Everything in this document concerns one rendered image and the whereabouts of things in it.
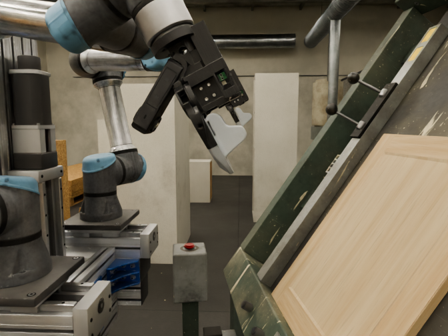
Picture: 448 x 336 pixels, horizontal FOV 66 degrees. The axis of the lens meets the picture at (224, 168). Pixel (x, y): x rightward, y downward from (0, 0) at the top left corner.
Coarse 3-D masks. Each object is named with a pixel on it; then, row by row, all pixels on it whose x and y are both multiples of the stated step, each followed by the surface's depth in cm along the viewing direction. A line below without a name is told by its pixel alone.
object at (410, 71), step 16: (416, 48) 107; (432, 48) 103; (416, 64) 103; (400, 80) 104; (400, 96) 104; (384, 112) 104; (368, 128) 104; (352, 144) 106; (368, 144) 105; (352, 160) 105; (336, 176) 104; (320, 192) 106; (336, 192) 105; (304, 208) 109; (320, 208) 105; (304, 224) 105; (288, 240) 105; (272, 256) 108; (288, 256) 106; (272, 272) 106
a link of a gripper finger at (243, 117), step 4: (236, 108) 115; (232, 112) 114; (240, 112) 115; (240, 116) 115; (244, 116) 115; (248, 116) 115; (240, 120) 115; (244, 120) 115; (248, 120) 115; (236, 124) 115; (240, 124) 115; (244, 124) 115
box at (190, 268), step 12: (180, 252) 122; (192, 252) 122; (204, 252) 122; (180, 264) 120; (192, 264) 121; (204, 264) 121; (180, 276) 120; (192, 276) 121; (204, 276) 122; (180, 288) 121; (192, 288) 122; (204, 288) 122; (180, 300) 122; (192, 300) 122; (204, 300) 123
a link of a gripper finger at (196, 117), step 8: (184, 96) 48; (184, 104) 46; (192, 112) 46; (200, 112) 47; (192, 120) 46; (200, 120) 46; (200, 128) 47; (208, 128) 48; (200, 136) 47; (208, 136) 48; (208, 144) 48; (216, 144) 48
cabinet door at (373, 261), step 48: (384, 144) 95; (432, 144) 78; (384, 192) 83; (432, 192) 70; (336, 240) 89; (384, 240) 74; (432, 240) 63; (288, 288) 94; (336, 288) 78; (384, 288) 66; (432, 288) 57
